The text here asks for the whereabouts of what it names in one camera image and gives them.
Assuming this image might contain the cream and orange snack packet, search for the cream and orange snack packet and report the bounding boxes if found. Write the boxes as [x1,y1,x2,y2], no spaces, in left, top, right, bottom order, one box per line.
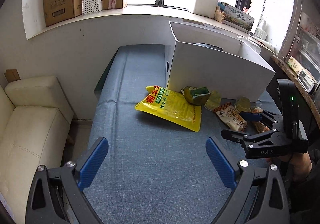
[214,105,248,132]

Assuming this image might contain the white cardboard box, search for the white cardboard box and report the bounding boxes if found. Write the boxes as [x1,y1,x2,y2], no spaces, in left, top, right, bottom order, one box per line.
[166,21,276,103]

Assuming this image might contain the blue tablecloth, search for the blue tablecloth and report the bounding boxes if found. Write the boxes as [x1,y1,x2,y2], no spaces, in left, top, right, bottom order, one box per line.
[87,44,288,224]

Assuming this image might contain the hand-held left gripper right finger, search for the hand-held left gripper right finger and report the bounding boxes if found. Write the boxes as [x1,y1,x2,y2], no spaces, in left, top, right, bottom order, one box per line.
[205,137,290,224]

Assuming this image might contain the green and white box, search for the green and white box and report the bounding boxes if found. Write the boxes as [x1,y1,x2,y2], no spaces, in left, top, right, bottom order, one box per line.
[287,56,304,75]

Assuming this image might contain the clear plastic drawer unit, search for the clear plastic drawer unit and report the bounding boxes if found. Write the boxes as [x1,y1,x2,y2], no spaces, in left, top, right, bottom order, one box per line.
[297,27,320,70]

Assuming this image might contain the white tube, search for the white tube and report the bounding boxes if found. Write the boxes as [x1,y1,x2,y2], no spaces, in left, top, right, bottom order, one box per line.
[250,36,276,51]

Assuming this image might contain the person's right hand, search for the person's right hand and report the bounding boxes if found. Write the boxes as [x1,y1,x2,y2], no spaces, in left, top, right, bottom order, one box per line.
[290,153,313,182]

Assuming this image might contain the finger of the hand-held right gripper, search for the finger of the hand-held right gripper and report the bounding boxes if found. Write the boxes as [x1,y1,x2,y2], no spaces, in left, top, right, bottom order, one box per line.
[241,110,283,130]
[221,128,280,145]

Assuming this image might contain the translucent jelly cup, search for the translucent jelly cup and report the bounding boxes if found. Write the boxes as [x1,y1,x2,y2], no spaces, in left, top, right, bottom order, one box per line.
[205,90,222,110]

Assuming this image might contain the cardboard scrap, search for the cardboard scrap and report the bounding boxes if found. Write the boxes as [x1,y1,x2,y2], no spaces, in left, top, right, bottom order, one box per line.
[4,69,20,83]

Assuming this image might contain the white foam box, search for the white foam box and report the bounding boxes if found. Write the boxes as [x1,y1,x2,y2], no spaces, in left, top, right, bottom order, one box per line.
[188,0,218,18]

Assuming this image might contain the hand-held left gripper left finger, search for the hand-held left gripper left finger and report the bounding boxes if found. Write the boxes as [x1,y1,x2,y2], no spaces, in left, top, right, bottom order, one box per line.
[25,137,109,224]

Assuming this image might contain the small round green packet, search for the small round green packet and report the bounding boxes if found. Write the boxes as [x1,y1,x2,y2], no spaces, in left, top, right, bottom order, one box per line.
[234,97,251,113]

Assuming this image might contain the cream leather sofa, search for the cream leather sofa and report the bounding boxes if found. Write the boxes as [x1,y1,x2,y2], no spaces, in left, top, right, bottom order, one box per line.
[0,76,74,224]

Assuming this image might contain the landscape printed box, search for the landscape printed box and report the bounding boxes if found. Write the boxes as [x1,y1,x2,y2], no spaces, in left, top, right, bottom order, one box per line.
[222,3,255,32]

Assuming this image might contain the orange striped snack packet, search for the orange striped snack packet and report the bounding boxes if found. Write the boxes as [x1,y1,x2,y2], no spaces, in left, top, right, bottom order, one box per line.
[250,107,270,135]

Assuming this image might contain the small kraft paper bag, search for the small kraft paper bag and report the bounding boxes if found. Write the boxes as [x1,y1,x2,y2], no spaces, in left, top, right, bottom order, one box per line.
[214,6,226,23]

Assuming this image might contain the white device with black screen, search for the white device with black screen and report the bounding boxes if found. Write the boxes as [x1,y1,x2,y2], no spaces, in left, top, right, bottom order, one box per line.
[299,70,314,93]

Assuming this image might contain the white plastic bottle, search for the white plastic bottle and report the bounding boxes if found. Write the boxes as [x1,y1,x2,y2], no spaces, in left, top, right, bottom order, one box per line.
[255,20,267,40]

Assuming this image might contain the brown stone counter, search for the brown stone counter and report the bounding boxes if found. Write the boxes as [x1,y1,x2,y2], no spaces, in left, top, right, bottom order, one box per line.
[271,55,320,125]

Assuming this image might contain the green triangular leaf-wrapped packet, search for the green triangular leaf-wrapped packet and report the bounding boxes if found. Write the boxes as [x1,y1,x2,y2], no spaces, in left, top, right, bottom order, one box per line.
[181,86,212,106]

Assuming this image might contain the beaded blind cord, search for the beaded blind cord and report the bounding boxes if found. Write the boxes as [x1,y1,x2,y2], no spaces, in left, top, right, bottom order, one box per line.
[281,0,303,58]

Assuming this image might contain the yellow snack packet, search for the yellow snack packet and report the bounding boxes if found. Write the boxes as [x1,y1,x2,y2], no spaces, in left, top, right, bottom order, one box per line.
[135,85,202,132]

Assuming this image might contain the person's right forearm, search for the person's right forearm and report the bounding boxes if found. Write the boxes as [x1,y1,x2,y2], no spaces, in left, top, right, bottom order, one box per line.
[287,119,320,214]

